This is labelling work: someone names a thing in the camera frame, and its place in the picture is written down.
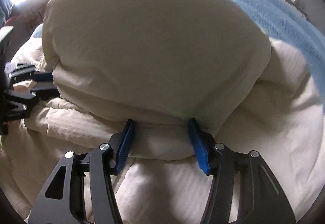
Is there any cream hooded puffer jacket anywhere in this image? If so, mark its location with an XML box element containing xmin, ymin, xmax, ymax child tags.
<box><xmin>1</xmin><ymin>0</ymin><xmax>324</xmax><ymax>223</ymax></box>

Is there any grid pattern basket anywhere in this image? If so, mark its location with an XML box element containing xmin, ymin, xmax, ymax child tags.
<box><xmin>21</xmin><ymin>3</ymin><xmax>46</xmax><ymax>34</ymax></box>

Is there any blue fleece bed blanket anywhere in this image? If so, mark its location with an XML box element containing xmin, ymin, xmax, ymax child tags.
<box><xmin>31</xmin><ymin>0</ymin><xmax>325</xmax><ymax>113</ymax></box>

